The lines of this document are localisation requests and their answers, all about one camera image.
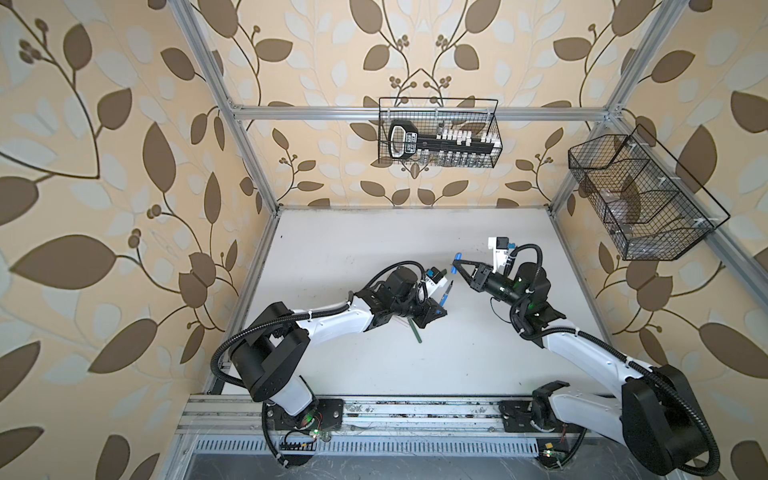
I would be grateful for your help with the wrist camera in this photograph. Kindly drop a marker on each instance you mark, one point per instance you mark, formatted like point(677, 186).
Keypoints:
point(499, 247)
point(434, 280)

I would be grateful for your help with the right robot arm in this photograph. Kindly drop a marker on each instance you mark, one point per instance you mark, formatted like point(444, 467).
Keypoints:
point(651, 410)

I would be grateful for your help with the black tool with sockets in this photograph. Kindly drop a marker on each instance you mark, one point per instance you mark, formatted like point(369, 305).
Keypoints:
point(403, 140)

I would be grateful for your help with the side wire basket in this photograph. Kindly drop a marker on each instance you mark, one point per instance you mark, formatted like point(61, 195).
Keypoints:
point(652, 206)

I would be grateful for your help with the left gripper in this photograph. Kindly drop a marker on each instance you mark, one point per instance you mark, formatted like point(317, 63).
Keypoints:
point(428, 314)

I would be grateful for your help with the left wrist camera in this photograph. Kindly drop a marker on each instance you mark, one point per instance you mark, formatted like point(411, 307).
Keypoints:
point(434, 280)

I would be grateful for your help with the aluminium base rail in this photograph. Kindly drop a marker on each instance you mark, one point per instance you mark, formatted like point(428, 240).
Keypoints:
point(475, 426)

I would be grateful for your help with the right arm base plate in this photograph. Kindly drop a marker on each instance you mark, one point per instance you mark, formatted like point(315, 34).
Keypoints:
point(526, 415)

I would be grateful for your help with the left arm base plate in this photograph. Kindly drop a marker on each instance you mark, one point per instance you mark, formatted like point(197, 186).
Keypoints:
point(306, 417)

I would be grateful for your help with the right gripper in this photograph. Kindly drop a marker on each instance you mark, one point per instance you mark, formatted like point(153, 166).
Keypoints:
point(482, 274)

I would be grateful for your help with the back wire basket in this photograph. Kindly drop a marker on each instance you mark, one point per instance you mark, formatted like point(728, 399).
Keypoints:
point(475, 114)

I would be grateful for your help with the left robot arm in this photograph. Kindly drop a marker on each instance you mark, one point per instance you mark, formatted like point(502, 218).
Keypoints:
point(263, 357)

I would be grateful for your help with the green pen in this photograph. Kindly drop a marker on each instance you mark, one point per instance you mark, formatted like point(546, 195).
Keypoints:
point(415, 331)

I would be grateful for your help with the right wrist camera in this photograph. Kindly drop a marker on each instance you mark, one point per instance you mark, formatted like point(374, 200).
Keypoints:
point(499, 247)

